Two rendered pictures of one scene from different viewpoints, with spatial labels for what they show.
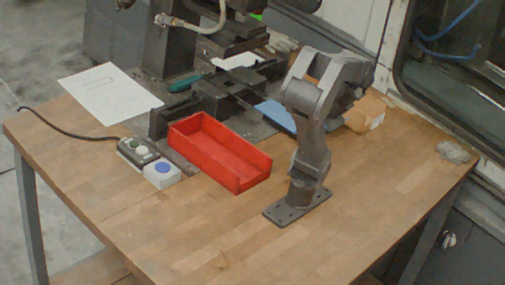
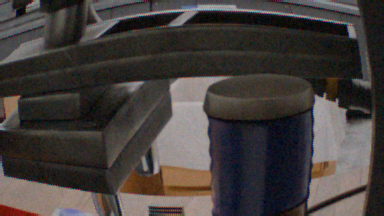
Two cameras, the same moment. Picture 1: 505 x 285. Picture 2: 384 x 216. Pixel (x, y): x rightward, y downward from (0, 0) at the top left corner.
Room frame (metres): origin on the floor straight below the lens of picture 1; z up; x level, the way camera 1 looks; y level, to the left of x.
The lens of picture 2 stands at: (2.14, -0.11, 1.27)
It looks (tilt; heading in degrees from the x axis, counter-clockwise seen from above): 13 degrees down; 154
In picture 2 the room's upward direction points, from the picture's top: 5 degrees counter-clockwise
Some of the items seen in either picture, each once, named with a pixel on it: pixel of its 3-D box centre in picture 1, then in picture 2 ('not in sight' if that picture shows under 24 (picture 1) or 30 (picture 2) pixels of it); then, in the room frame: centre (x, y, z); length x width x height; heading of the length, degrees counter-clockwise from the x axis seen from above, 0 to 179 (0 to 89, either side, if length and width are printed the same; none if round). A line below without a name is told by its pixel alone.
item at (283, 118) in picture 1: (285, 113); not in sight; (1.40, -0.07, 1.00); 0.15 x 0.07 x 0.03; 54
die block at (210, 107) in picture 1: (227, 95); not in sight; (1.54, 0.09, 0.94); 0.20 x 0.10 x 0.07; 144
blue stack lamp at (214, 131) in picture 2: not in sight; (268, 159); (1.83, 0.07, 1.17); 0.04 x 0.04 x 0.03
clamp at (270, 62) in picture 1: (262, 70); not in sight; (1.70, 0.01, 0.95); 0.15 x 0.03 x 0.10; 144
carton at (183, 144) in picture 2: not in sight; (276, 165); (-0.55, 1.43, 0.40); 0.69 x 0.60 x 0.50; 140
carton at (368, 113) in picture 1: (342, 100); not in sight; (1.65, -0.24, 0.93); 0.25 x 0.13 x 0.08; 54
